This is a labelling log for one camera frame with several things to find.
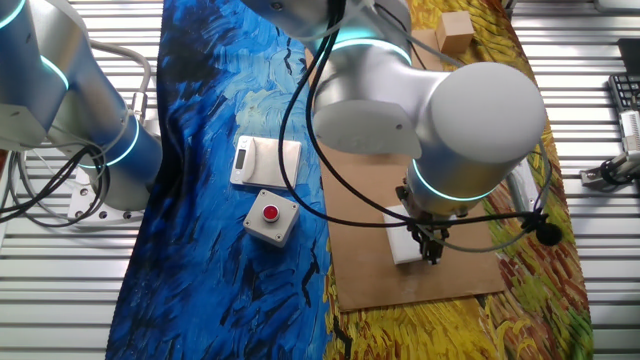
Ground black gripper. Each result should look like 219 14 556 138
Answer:
407 219 450 267

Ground white sponge block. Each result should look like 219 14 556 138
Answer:
383 204 425 266

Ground brown cardboard sheet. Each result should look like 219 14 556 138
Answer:
304 28 507 314

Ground grey box red button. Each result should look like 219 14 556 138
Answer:
242 188 301 249

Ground silver kitchen scale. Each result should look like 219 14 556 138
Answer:
229 134 303 192

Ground blue yellow painted tablecloth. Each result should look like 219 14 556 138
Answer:
104 0 596 360

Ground wooden cube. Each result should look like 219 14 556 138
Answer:
434 10 476 55

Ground black keyboard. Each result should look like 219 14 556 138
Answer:
607 73 640 114

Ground black monitor corner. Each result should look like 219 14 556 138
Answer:
617 37 640 75

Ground silver robot mounting plate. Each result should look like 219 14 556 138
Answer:
67 169 147 224

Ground thin grey cable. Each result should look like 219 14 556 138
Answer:
294 0 554 254

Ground thin black cable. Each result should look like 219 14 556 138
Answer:
277 0 416 230
304 0 539 225

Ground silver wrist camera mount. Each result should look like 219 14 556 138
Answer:
504 159 544 216

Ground black round cable wrap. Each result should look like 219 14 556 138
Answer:
522 212 564 247

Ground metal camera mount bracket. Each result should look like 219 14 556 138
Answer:
579 149 640 192

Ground small silver depth camera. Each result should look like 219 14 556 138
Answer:
618 109 640 154

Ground grey hose metal connector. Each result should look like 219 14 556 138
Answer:
87 39 153 126

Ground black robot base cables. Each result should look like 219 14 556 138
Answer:
0 144 110 227

